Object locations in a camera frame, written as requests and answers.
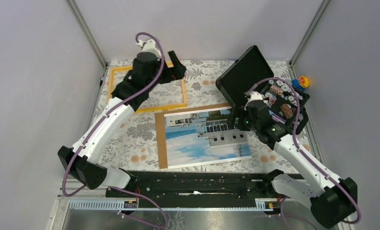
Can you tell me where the yellow wooden picture frame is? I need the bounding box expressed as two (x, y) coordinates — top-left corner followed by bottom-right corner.
(106, 65), (188, 113)

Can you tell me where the building and sky photo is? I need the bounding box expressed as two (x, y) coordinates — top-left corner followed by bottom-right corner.
(159, 105), (251, 169)

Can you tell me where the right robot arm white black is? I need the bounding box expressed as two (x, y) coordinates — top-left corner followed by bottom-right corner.
(227, 99), (362, 229)

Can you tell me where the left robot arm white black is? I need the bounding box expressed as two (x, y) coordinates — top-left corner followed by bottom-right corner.
(58, 50), (186, 197)

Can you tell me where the purple chip stack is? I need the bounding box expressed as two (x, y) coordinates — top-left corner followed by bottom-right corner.
(272, 114), (287, 124)

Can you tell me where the brown chip stack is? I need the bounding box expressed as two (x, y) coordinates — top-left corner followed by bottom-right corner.
(280, 103), (296, 119)

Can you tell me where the pink patterned chip stack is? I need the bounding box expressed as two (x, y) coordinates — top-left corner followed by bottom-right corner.
(270, 85), (284, 95)

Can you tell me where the black poker chip case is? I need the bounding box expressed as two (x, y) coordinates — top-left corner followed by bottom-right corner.
(215, 46), (309, 134)

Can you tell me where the brown cardboard backing board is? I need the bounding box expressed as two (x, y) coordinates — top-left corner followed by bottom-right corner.
(154, 103), (231, 169)

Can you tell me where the blue toy piece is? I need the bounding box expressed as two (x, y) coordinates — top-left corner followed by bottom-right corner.
(292, 79), (305, 91)

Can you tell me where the yellow orange toy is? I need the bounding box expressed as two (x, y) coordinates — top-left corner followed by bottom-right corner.
(298, 75), (309, 89)

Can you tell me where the floral patterned table mat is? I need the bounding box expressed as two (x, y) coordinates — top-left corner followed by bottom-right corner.
(87, 59), (318, 174)

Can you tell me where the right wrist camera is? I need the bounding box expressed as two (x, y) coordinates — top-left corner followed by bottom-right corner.
(244, 91), (263, 103)

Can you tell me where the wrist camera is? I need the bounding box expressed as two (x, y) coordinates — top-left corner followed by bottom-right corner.
(244, 91), (263, 103)
(137, 39), (162, 58)

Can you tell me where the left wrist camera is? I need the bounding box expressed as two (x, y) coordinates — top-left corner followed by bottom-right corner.
(137, 39), (162, 58)

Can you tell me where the white slotted cable duct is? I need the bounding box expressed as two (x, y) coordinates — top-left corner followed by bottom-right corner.
(69, 199), (275, 211)

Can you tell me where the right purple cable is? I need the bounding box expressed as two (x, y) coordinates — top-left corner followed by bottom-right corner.
(245, 77), (362, 230)

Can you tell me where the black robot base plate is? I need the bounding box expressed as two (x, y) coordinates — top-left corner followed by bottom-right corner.
(125, 171), (281, 209)

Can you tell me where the left aluminium corner post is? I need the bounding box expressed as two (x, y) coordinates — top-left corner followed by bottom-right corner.
(65, 0), (108, 69)

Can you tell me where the aluminium corner post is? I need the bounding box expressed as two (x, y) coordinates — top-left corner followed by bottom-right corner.
(289, 0), (332, 66)
(65, 0), (108, 69)

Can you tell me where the right aluminium corner post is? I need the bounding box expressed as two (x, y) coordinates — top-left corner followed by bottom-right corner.
(289, 0), (332, 66)

